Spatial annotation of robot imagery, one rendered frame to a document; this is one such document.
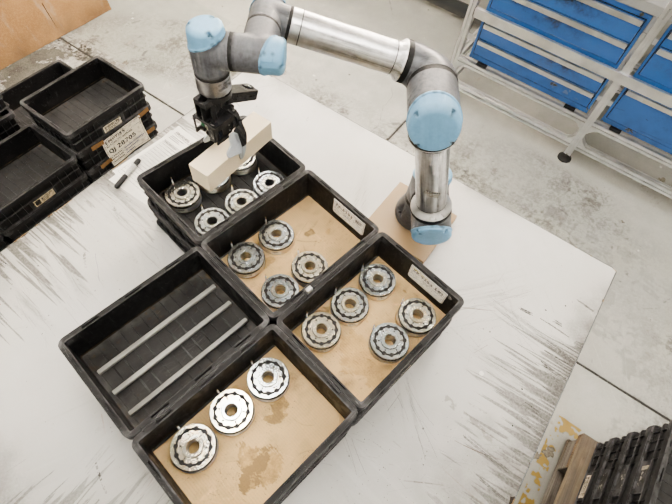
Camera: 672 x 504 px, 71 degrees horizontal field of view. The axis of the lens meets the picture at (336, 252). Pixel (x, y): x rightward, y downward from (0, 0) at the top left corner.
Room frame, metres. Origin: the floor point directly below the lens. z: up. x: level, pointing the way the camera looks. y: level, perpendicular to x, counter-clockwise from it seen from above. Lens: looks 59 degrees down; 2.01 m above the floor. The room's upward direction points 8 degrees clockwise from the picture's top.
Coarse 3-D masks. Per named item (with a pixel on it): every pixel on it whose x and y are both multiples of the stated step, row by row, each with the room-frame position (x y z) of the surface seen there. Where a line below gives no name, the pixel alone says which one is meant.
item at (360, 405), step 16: (352, 256) 0.65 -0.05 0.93; (336, 272) 0.60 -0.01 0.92; (432, 272) 0.64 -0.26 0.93; (320, 288) 0.54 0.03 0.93; (448, 288) 0.60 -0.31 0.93; (448, 320) 0.51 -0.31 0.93; (288, 336) 0.40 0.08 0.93; (432, 336) 0.46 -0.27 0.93; (304, 352) 0.37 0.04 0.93; (416, 352) 0.41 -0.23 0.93; (320, 368) 0.34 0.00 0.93; (400, 368) 0.37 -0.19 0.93; (336, 384) 0.31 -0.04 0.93; (384, 384) 0.32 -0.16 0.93; (352, 400) 0.28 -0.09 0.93; (368, 400) 0.28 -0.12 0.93
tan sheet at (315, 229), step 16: (304, 208) 0.86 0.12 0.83; (320, 208) 0.87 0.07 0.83; (304, 224) 0.80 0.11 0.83; (320, 224) 0.81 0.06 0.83; (336, 224) 0.82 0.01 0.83; (256, 240) 0.72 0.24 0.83; (304, 240) 0.74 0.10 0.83; (320, 240) 0.75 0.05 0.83; (336, 240) 0.76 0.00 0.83; (352, 240) 0.77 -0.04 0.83; (272, 256) 0.67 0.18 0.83; (288, 256) 0.68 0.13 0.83; (336, 256) 0.70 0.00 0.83; (272, 272) 0.62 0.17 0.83; (288, 272) 0.63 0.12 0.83; (256, 288) 0.57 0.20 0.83
